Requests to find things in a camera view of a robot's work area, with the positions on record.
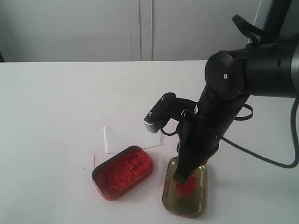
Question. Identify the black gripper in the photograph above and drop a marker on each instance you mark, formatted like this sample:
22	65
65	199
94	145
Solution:
198	141

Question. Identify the red plastic stamp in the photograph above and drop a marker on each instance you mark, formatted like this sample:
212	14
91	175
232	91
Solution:
188	187

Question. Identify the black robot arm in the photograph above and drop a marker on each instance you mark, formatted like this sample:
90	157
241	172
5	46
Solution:
268	66

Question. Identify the red ink tin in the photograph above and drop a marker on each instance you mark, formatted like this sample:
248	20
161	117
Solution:
121	173

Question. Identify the gold tin lid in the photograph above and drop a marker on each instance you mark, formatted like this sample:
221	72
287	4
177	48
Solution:
191	205

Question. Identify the white paper sheet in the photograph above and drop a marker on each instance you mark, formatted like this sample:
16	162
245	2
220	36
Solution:
118	138

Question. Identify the white cabinet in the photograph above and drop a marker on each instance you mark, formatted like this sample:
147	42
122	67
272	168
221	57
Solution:
123	30

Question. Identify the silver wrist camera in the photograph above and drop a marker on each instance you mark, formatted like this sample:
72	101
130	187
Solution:
158	116

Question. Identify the dark vertical post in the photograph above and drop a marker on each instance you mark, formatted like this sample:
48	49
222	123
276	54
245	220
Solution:
271	15

